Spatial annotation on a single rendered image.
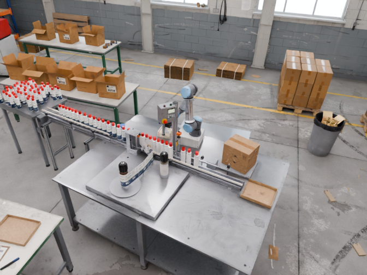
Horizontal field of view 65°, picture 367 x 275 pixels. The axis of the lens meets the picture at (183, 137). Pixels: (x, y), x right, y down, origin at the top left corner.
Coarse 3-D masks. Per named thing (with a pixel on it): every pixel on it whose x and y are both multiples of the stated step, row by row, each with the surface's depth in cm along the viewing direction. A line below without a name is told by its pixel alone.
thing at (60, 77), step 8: (48, 64) 457; (56, 64) 475; (64, 64) 478; (72, 64) 475; (48, 72) 458; (56, 72) 477; (64, 72) 480; (72, 72) 477; (56, 80) 461; (64, 80) 457; (72, 80) 464; (64, 88) 466; (72, 88) 471
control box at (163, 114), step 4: (160, 104) 298; (164, 104) 298; (168, 104) 298; (172, 104) 298; (160, 108) 292; (164, 108) 292; (168, 108) 293; (160, 112) 294; (164, 112) 294; (160, 116) 297; (164, 116) 297; (160, 120) 300; (168, 120) 302; (172, 120) 304
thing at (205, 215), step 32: (96, 160) 322; (192, 160) 326; (256, 160) 329; (192, 192) 287; (224, 192) 288; (160, 224) 254; (192, 224) 255; (224, 224) 256; (256, 224) 257; (224, 256) 231; (256, 256) 232
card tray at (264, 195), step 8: (248, 184) 297; (256, 184) 297; (264, 184) 294; (248, 192) 288; (256, 192) 289; (264, 192) 289; (272, 192) 289; (248, 200) 280; (256, 200) 275; (264, 200) 280; (272, 200) 280
